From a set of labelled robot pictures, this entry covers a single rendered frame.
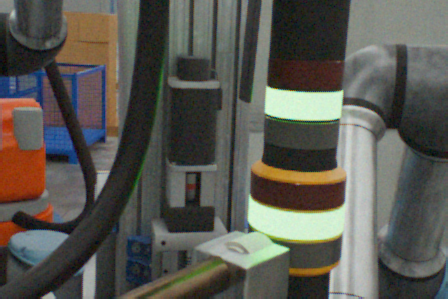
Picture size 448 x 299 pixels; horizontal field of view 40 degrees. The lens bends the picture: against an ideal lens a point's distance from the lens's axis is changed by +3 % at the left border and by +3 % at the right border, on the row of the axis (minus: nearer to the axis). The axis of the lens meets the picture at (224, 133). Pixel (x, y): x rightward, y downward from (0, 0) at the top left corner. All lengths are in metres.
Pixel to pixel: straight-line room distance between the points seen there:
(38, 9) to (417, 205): 0.66
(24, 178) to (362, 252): 3.66
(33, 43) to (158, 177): 0.33
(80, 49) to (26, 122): 4.26
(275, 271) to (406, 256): 0.83
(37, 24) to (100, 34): 7.17
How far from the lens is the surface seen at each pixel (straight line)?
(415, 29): 2.40
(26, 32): 1.11
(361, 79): 0.81
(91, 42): 8.30
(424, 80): 0.82
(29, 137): 4.15
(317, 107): 0.26
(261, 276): 0.25
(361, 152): 0.76
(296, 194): 0.26
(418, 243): 1.05
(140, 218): 1.23
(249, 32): 0.26
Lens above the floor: 1.65
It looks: 11 degrees down
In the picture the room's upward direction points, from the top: 3 degrees clockwise
